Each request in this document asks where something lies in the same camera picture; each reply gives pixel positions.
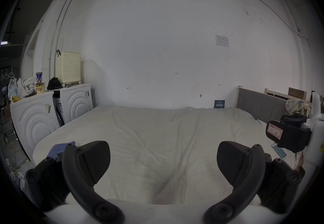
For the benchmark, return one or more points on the plaid cloth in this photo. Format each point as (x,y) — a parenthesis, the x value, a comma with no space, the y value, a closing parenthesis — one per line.
(297,106)

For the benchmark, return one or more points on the white washing machine with basket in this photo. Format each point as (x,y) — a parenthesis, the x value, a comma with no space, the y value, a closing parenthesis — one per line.
(73,98)

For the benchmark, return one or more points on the brown carton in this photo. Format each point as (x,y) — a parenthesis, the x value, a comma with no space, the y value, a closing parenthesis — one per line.
(296,92)

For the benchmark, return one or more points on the small dark blue card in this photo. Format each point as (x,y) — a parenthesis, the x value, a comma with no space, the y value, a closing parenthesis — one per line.
(219,104)

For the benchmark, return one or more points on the white paper notice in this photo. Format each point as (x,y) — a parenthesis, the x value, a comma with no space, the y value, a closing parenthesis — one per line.
(222,41)

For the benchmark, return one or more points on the white washing machine with bags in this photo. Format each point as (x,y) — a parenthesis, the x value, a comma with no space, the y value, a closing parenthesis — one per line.
(27,116)

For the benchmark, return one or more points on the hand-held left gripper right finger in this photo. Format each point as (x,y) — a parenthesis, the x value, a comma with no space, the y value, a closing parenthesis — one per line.
(249,180)

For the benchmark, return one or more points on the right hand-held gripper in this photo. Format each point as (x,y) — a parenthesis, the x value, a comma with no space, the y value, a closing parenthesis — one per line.
(317,126)

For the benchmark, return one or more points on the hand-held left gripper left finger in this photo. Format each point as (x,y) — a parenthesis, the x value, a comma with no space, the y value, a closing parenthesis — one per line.
(76,182)

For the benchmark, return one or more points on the phone with pale blue screen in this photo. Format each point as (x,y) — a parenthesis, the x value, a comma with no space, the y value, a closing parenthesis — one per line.
(279,151)

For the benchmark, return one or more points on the pale wooden bed frame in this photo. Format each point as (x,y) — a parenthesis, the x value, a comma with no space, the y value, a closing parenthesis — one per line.
(277,93)

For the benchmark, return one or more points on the grey padded headboard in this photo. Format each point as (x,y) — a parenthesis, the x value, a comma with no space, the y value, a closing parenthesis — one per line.
(260,105)

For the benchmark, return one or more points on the bed with beige sheet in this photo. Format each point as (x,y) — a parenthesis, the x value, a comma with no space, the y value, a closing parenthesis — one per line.
(162,147)

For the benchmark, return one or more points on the dark blue shirt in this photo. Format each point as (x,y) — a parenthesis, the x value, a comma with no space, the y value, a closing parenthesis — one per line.
(58,149)

